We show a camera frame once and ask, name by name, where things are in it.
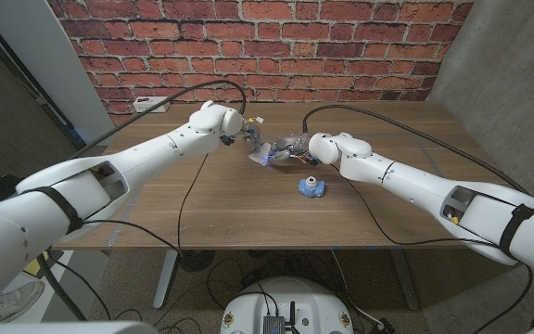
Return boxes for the white paper shipping label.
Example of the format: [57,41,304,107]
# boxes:
[248,142,273,167]

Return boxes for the white table leg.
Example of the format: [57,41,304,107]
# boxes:
[153,249,180,308]

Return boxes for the white power strip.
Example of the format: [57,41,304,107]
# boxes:
[132,96,172,114]

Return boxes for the blue toy camera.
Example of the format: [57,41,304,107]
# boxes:
[298,175,326,199]

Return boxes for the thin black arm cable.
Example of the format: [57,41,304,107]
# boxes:
[339,161,534,334]
[79,152,210,259]

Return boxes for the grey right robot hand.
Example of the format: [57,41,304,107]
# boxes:
[268,132,312,167]

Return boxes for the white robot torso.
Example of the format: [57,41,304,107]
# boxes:
[219,276,355,334]

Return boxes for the grey table leg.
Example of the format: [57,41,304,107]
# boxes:
[389,248,421,311]

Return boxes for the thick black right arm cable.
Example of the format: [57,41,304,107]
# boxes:
[301,104,534,328]

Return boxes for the red brick printed backdrop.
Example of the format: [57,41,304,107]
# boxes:
[46,0,477,129]

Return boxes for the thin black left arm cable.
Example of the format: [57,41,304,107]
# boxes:
[79,152,210,259]

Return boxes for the black power adapter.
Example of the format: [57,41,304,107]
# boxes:
[375,317,396,334]

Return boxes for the grey metal box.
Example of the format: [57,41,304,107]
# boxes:
[261,315,286,334]

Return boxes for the yellow black foot pedal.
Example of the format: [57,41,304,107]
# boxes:
[23,252,50,279]

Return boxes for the round black floor fan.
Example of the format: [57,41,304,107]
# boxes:
[177,250,216,273]

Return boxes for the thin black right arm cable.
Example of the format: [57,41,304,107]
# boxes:
[339,161,534,334]

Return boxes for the white floor cable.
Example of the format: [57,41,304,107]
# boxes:
[330,249,384,328]

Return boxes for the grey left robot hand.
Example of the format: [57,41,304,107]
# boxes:
[239,118,264,149]

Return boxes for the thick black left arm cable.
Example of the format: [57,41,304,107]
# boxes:
[70,79,248,160]

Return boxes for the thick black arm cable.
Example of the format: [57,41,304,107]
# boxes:
[70,79,248,160]
[301,104,534,328]

